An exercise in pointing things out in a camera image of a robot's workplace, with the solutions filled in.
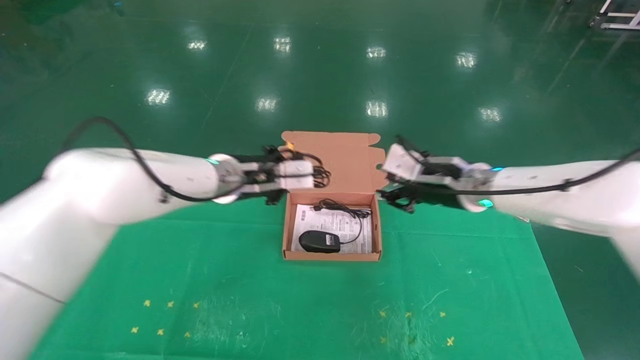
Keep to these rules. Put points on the green table mat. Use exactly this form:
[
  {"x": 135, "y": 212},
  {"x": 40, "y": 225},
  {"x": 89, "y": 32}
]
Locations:
[{"x": 300, "y": 300}]

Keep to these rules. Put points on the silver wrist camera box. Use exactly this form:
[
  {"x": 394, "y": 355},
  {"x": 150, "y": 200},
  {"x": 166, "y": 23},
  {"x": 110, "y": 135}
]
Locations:
[
  {"x": 295, "y": 172},
  {"x": 402, "y": 162}
]

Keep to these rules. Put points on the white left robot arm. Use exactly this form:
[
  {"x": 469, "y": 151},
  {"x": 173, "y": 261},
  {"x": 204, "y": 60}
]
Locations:
[{"x": 100, "y": 190}]

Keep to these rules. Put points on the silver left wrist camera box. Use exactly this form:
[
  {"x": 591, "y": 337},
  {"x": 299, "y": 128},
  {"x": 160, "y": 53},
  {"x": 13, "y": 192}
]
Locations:
[{"x": 295, "y": 172}]

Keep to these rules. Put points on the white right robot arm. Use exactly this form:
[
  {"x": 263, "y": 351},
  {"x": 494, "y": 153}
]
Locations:
[{"x": 550, "y": 200}]

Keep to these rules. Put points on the white metal cart frame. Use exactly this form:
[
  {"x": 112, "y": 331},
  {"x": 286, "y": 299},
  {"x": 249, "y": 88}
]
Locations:
[{"x": 620, "y": 26}]

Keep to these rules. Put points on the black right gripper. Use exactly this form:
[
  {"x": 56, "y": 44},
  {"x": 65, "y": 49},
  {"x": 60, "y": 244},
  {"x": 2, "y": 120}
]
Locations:
[{"x": 440, "y": 196}]

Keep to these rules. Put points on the white printed paper sheet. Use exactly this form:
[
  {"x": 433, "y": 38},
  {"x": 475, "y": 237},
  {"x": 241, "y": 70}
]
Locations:
[{"x": 345, "y": 226}]

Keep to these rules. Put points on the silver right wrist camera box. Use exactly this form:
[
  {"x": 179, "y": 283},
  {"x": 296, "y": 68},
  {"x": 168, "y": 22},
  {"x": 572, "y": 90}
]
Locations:
[{"x": 402, "y": 162}]

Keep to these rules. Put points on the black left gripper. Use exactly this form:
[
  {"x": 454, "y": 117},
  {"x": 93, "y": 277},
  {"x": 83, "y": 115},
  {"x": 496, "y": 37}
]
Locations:
[{"x": 260, "y": 154}]

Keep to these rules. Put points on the open brown cardboard box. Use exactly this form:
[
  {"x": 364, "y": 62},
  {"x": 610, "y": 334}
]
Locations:
[{"x": 345, "y": 160}]

